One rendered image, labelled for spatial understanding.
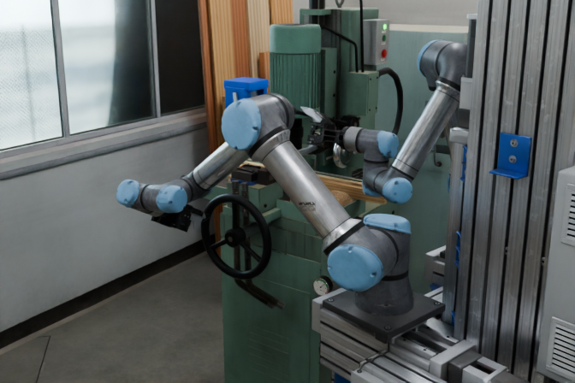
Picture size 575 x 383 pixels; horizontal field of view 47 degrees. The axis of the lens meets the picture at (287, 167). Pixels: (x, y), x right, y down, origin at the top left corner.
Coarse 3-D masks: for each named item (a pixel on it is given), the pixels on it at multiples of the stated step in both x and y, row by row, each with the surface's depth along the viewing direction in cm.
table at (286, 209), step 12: (216, 192) 240; (276, 204) 225; (288, 204) 222; (348, 204) 219; (360, 204) 226; (240, 216) 223; (264, 216) 217; (276, 216) 223; (288, 216) 223; (300, 216) 220
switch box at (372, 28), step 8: (368, 24) 239; (376, 24) 237; (368, 32) 240; (376, 32) 238; (384, 32) 242; (368, 40) 240; (376, 40) 239; (368, 48) 241; (376, 48) 239; (384, 48) 244; (368, 56) 242; (376, 56) 240; (368, 64) 243; (376, 64) 241
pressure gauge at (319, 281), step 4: (320, 276) 215; (324, 276) 214; (316, 280) 214; (320, 280) 213; (324, 280) 212; (328, 280) 213; (312, 284) 215; (316, 284) 215; (320, 284) 214; (324, 284) 213; (328, 284) 212; (332, 284) 214; (316, 288) 215; (320, 288) 214; (324, 288) 213; (328, 288) 212; (332, 288) 214; (316, 292) 215; (320, 292) 214; (324, 292) 213; (328, 292) 212
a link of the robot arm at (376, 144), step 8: (360, 136) 195; (368, 136) 193; (376, 136) 192; (384, 136) 191; (392, 136) 191; (360, 144) 195; (368, 144) 193; (376, 144) 191; (384, 144) 190; (392, 144) 191; (360, 152) 197; (368, 152) 194; (376, 152) 192; (384, 152) 191; (392, 152) 192; (368, 160) 194; (376, 160) 193; (384, 160) 193
